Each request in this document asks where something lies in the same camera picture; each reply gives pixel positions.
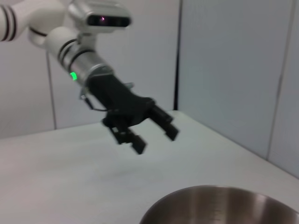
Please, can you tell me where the thin left arm cable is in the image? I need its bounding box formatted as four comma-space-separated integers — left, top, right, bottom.
79, 94, 110, 112

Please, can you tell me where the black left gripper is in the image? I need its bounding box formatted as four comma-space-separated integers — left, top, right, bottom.
88, 74, 180, 156

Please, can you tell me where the stainless steel bowl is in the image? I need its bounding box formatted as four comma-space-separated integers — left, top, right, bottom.
137, 185, 299, 224

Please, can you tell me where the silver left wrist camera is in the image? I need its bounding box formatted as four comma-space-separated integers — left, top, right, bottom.
67, 0, 133, 51

